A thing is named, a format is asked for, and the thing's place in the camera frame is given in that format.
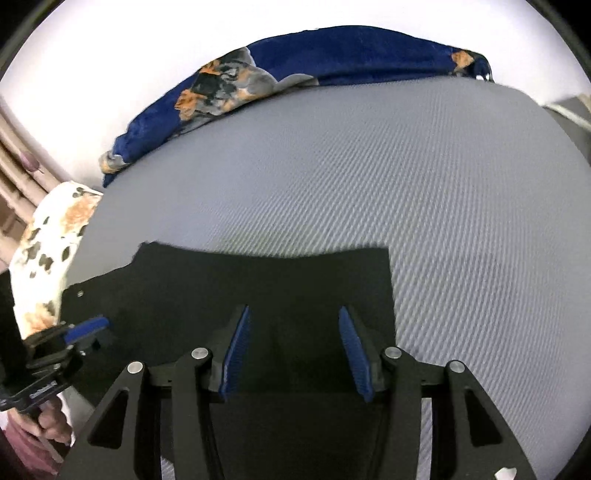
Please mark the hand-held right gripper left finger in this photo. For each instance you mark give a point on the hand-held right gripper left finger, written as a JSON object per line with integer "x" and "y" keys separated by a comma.
{"x": 235, "y": 355}

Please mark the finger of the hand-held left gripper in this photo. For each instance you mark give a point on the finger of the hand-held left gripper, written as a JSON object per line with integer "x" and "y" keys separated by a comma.
{"x": 87, "y": 327}
{"x": 91, "y": 346}

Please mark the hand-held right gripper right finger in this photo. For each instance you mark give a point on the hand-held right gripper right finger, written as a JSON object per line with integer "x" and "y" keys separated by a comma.
{"x": 355, "y": 355}

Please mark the black pants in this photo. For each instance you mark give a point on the black pants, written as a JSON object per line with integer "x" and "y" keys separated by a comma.
{"x": 277, "y": 286}

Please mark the person's left forearm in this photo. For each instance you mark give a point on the person's left forearm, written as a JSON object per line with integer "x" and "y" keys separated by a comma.
{"x": 25, "y": 450}

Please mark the person's left hand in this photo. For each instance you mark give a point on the person's left hand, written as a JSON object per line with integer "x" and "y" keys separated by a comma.
{"x": 51, "y": 420}

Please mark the white floral pillow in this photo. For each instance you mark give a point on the white floral pillow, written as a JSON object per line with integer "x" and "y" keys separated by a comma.
{"x": 51, "y": 249}

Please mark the pink curtain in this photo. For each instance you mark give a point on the pink curtain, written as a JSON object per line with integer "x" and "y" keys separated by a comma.
{"x": 18, "y": 170}

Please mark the blue floral blanket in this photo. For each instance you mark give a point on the blue floral blanket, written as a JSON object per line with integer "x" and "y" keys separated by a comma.
{"x": 351, "y": 60}

